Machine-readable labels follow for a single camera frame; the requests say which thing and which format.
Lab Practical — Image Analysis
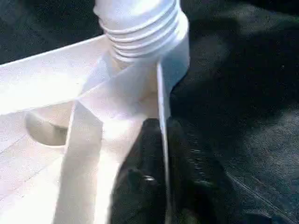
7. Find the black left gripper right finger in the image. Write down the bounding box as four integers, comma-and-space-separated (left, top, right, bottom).
167, 117, 244, 224

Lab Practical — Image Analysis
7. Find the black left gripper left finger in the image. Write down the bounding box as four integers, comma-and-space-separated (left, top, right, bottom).
109, 118, 168, 224

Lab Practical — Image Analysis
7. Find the white plastic table top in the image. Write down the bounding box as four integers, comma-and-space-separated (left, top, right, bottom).
0, 19, 192, 224

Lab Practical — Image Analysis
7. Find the white plastic table leg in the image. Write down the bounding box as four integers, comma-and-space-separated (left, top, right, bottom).
92, 0, 189, 64

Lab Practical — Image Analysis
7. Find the black work mat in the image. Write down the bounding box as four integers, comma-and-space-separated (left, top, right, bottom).
0, 0, 299, 224

